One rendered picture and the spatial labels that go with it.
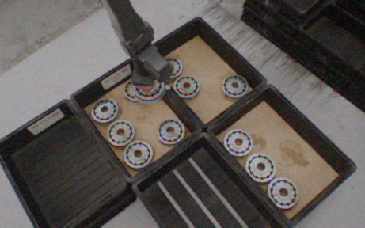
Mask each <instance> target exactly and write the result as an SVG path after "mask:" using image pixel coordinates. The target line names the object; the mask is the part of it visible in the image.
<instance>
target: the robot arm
mask: <svg viewBox="0 0 365 228"><path fill-rule="evenodd" d="M100 1H101V2H102V4H103V6H104V7H105V9H106V11H107V13H108V15H109V18H110V20H111V26H112V27H113V29H114V33H115V34H116V36H117V38H118V39H119V45H120V46H121V47H122V50H123V51H124V52H125V53H126V54H127V55H128V56H130V57H131V59H133V61H134V71H133V74H132V77H131V83H132V85H133V86H135V87H137V88H140V89H142V90H143V91H144V92H150V91H151V90H152V89H154V88H155V82H154V81H155V80H157V81H158V83H163V82H165V81H166V80H168V78H169V77H171V75H172V73H173V72H174V66H173V65H171V63H169V62H168V61H167V60H166V59H165V58H164V57H163V56H161V55H160V54H159V53H158V52H157V51H158V49H157V48H156V47H155V46H154V45H153V44H152V42H153V40H154V34H155V33H154V30H153V27H152V26H151V25H150V23H149V22H148V21H143V19H142V18H141V16H140V15H138V13H137V12H135V9H134V7H133V6H132V4H131V2H130V0H100ZM144 87H146V88H148V89H145V88H144Z"/></svg>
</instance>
